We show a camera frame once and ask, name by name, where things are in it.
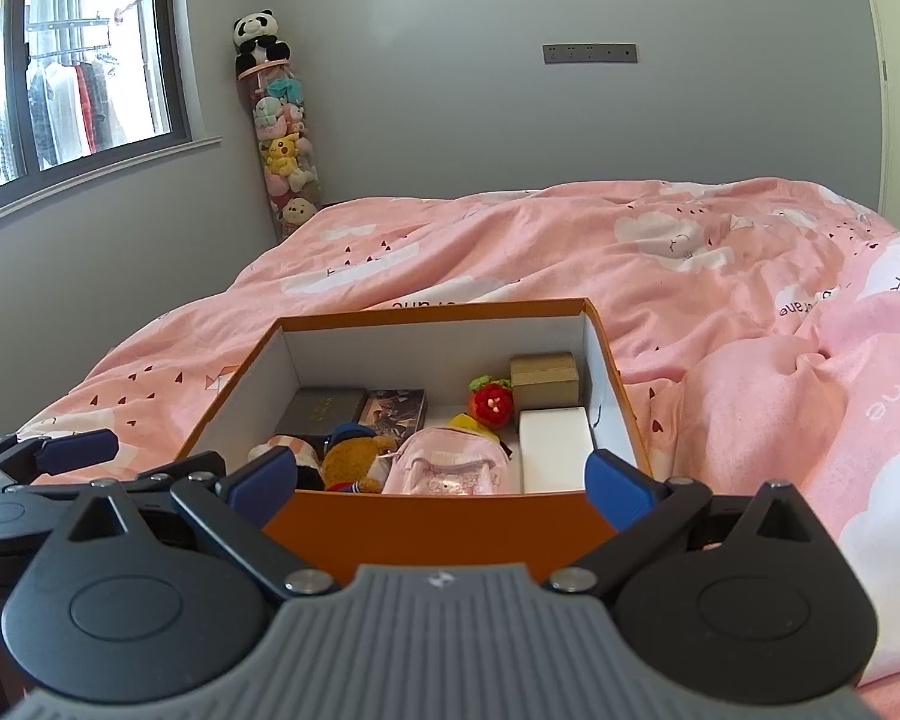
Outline gold cube box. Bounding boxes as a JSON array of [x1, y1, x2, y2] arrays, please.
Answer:
[[510, 352, 580, 407]]

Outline pink printed blanket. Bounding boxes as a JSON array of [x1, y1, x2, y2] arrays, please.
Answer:
[[15, 178, 900, 720]]

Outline dark printed card box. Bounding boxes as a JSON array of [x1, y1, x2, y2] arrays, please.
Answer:
[[356, 388, 427, 436]]

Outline small pink backpack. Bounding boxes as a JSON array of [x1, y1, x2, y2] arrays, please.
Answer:
[[381, 426, 507, 496]]

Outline brown plush toy blue hat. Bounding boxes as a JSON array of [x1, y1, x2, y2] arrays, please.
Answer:
[[247, 424, 398, 496]]

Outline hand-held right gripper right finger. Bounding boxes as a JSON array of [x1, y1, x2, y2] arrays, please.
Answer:
[[547, 448, 826, 593]]

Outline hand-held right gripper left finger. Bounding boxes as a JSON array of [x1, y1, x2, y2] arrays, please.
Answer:
[[64, 450, 340, 599]]

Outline grey rectangular box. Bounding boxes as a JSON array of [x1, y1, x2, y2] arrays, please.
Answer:
[[276, 388, 368, 436]]

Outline white door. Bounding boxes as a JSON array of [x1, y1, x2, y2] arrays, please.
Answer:
[[855, 0, 900, 218]]

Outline window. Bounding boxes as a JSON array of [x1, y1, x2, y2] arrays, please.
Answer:
[[0, 0, 222, 237]]

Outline orange cardboard box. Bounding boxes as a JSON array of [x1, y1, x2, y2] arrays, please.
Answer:
[[172, 298, 655, 587]]

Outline white rectangular box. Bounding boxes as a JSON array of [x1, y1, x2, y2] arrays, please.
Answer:
[[519, 406, 595, 494]]

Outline hanging clothes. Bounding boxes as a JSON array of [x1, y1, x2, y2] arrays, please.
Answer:
[[0, 52, 132, 196]]

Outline clear tube of plush toys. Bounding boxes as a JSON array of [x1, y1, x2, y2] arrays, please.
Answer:
[[236, 60, 323, 241]]

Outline red crochet strawberry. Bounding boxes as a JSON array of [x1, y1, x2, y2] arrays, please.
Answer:
[[469, 375, 515, 428]]

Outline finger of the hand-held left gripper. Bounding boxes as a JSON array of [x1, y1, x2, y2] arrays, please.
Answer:
[[0, 429, 119, 488], [15, 451, 230, 500]]

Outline panda plush toy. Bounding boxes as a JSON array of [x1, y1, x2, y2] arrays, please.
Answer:
[[232, 10, 293, 72]]

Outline grey wall socket panel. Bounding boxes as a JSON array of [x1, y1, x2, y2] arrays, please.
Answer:
[[542, 43, 637, 65]]

